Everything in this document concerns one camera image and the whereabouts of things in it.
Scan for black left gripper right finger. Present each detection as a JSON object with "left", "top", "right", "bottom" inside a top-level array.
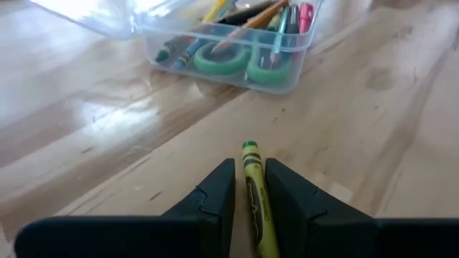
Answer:
[{"left": 265, "top": 158, "right": 459, "bottom": 258}]

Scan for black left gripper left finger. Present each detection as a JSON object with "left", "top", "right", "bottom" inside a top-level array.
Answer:
[{"left": 14, "top": 159, "right": 237, "bottom": 258}]

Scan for green-handled scissors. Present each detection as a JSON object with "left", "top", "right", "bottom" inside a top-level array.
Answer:
[{"left": 193, "top": 39, "right": 293, "bottom": 87}]

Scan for blue crayon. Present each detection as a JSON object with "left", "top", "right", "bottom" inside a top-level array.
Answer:
[{"left": 171, "top": 35, "right": 212, "bottom": 71}]

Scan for dark green crayon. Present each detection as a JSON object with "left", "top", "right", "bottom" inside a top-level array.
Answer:
[{"left": 156, "top": 34, "right": 197, "bottom": 62}]

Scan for clear plastic supply box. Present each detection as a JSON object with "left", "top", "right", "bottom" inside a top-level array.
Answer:
[{"left": 28, "top": 0, "right": 323, "bottom": 96}]

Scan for teal pencil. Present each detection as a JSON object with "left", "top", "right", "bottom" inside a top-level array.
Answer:
[{"left": 268, "top": 5, "right": 291, "bottom": 67}]

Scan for pink highlighter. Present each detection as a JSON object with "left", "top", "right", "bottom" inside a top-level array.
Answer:
[{"left": 297, "top": 2, "right": 316, "bottom": 35}]

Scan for clear blue pen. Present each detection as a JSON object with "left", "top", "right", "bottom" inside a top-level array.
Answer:
[{"left": 286, "top": 3, "right": 299, "bottom": 35}]

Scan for orange pencil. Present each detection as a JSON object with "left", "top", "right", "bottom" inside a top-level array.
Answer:
[{"left": 209, "top": 0, "right": 290, "bottom": 57}]

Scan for yellow marker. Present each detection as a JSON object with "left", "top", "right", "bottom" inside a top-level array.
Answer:
[{"left": 202, "top": 0, "right": 230, "bottom": 22}]

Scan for black pen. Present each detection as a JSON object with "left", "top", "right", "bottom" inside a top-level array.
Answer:
[{"left": 218, "top": 0, "right": 277, "bottom": 26}]

